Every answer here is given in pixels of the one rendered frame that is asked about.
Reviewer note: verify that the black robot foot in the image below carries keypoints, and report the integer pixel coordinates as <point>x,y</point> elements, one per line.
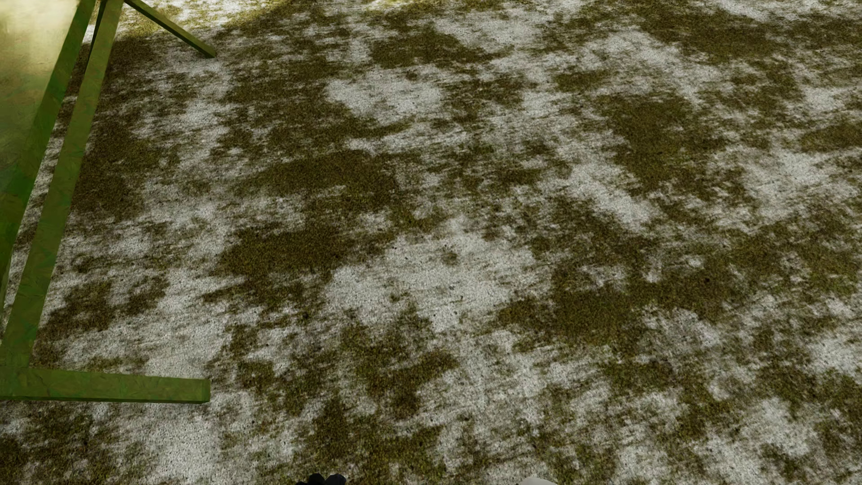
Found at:
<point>322,479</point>

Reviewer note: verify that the green metal table frame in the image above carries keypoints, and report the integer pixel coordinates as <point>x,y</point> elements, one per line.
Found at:
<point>47,236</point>

